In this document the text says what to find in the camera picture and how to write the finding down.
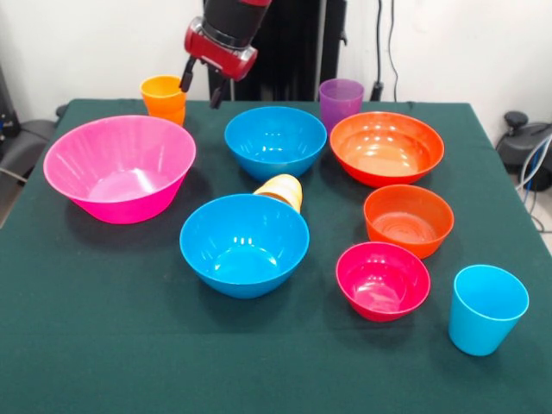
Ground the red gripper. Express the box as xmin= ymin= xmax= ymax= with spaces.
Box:
xmin=179 ymin=16 xmax=259 ymax=110

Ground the orange cup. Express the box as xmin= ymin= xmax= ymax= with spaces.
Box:
xmin=140 ymin=74 xmax=188 ymax=128

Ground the yellow cup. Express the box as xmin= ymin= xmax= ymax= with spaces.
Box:
xmin=253 ymin=173 xmax=304 ymax=215

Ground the large orange bowl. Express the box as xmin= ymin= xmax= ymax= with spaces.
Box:
xmin=329 ymin=110 xmax=445 ymax=189

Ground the blue bowl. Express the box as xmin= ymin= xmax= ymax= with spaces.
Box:
xmin=179 ymin=193 xmax=311 ymax=300
xmin=223 ymin=106 xmax=328 ymax=183

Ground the large pink bowl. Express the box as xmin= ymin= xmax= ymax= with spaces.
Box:
xmin=42 ymin=114 xmax=198 ymax=225

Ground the purple cup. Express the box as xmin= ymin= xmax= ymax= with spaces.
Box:
xmin=318 ymin=78 xmax=366 ymax=135

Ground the black equipment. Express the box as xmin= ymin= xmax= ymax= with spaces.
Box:
xmin=0 ymin=64 xmax=19 ymax=143

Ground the small orange bowl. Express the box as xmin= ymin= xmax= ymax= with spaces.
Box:
xmin=363 ymin=184 xmax=455 ymax=260

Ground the small crimson bowl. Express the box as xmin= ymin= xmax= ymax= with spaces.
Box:
xmin=336 ymin=241 xmax=431 ymax=323

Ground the dark green table cloth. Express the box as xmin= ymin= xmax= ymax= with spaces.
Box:
xmin=0 ymin=98 xmax=552 ymax=414

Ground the light blue cup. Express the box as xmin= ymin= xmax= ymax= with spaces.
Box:
xmin=448 ymin=264 xmax=530 ymax=357

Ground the black wall cable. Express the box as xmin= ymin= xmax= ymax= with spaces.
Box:
xmin=370 ymin=0 xmax=413 ymax=104

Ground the blue cable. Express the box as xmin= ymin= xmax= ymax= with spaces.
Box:
xmin=519 ymin=137 xmax=552 ymax=191

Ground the white cable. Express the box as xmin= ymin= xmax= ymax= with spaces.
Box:
xmin=515 ymin=133 xmax=552 ymax=234

